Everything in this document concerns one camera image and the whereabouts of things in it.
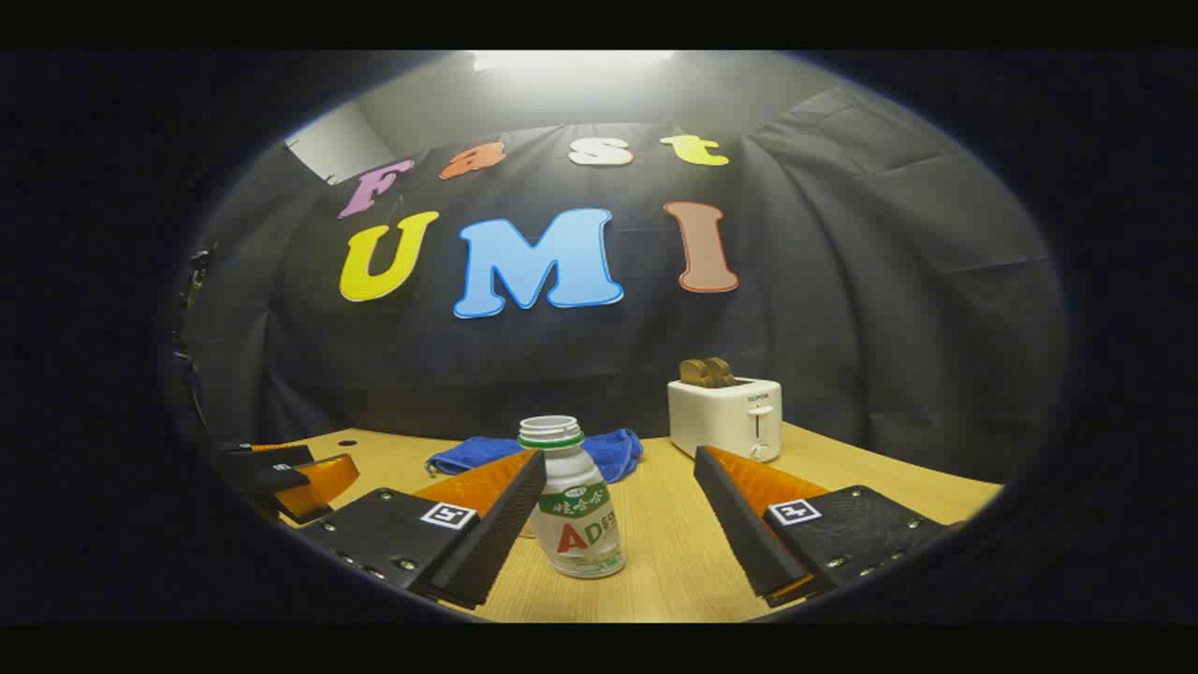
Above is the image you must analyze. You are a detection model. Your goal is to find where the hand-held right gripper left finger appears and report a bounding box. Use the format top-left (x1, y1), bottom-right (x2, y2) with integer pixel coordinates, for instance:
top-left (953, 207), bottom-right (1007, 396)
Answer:
top-left (298, 447), bottom-right (548, 609)

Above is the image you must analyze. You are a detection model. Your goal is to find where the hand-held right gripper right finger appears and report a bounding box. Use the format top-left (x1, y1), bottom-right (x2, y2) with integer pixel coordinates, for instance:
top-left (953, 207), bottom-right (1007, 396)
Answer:
top-left (693, 445), bottom-right (948, 608)

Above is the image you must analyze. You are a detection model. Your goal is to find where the white plastic water bottle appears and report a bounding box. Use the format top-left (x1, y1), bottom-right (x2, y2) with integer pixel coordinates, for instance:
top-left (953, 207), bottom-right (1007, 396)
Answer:
top-left (518, 416), bottom-right (626, 579)

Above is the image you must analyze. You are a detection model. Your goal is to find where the white toaster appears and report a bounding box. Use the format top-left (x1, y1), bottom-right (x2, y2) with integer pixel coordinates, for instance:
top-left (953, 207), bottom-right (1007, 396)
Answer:
top-left (667, 377), bottom-right (783, 463)

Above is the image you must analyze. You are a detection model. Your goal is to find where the blue folded towel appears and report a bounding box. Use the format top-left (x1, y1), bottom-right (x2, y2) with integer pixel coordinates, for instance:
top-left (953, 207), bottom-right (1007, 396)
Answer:
top-left (426, 429), bottom-right (645, 484)

